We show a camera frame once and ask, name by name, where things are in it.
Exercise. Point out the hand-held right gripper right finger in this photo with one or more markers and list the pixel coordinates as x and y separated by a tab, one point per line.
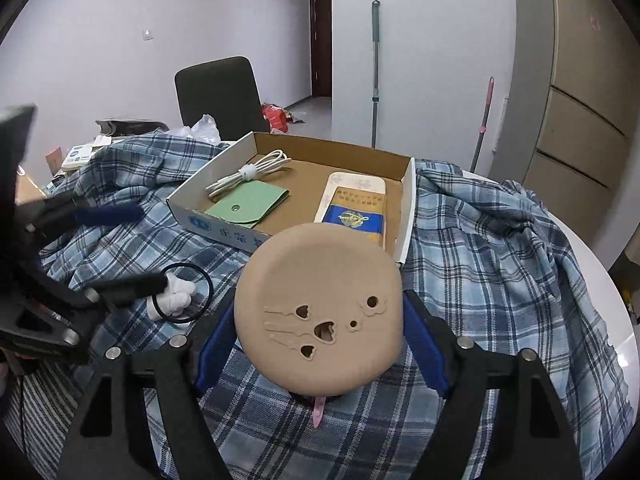
425	345

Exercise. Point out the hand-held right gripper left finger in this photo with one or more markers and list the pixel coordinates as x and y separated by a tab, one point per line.
212	360

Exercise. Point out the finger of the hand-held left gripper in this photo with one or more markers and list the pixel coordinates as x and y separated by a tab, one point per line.
110	214
135	285

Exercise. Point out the round tan soft case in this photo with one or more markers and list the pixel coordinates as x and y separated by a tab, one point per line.
320	285

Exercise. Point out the green snap pouch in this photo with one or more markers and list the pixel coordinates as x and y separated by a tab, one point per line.
245	205

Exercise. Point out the cardboard box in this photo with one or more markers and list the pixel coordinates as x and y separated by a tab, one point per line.
305	180

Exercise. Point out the white printed box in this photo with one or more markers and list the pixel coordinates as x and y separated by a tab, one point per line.
80	152

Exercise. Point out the brown cardboard piece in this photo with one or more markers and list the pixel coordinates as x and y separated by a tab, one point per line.
54	160

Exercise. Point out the black folder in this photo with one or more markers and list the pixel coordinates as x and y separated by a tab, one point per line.
130	125

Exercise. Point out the blue plaid cloth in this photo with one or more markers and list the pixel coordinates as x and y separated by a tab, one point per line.
475	260

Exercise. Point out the pink nail file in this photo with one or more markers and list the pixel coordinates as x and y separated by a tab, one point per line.
317	412

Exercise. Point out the white plastic bag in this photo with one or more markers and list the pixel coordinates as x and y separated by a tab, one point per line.
205	127

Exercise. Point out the black chair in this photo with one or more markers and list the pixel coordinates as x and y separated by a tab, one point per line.
215	95

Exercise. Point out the red plastic bag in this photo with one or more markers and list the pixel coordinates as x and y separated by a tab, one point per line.
275	117

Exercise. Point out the dark wooden door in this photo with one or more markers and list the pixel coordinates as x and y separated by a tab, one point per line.
320	35

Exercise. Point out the gold refrigerator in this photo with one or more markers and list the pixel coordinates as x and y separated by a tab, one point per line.
575	110

